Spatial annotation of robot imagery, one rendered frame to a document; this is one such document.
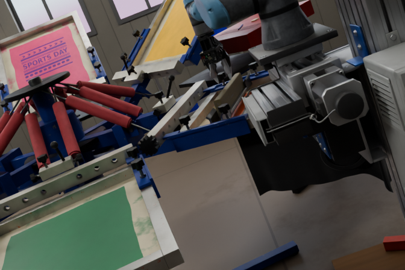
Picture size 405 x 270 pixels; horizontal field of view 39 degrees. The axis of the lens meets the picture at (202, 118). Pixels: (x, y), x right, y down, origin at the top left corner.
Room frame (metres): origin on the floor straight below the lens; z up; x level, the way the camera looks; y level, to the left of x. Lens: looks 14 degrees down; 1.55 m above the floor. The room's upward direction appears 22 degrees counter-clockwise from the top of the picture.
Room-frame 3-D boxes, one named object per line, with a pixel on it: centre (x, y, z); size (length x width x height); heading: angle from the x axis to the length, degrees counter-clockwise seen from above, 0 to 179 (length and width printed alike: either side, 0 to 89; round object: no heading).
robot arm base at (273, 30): (1.60, -0.31, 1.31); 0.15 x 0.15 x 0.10
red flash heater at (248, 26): (3.43, -0.49, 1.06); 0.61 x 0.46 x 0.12; 127
